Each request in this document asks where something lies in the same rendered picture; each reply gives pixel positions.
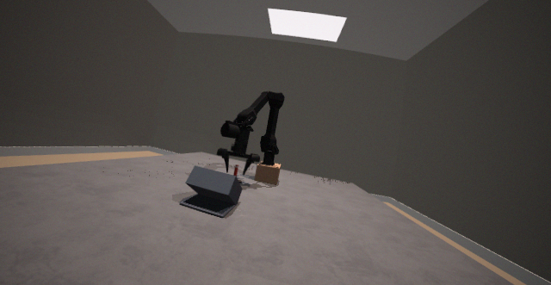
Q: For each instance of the grey square panel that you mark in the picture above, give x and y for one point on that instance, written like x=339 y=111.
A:
x=218 y=192

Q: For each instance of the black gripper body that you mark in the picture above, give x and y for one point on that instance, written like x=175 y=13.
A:
x=239 y=148

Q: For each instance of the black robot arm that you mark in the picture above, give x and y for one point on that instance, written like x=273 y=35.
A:
x=248 y=116

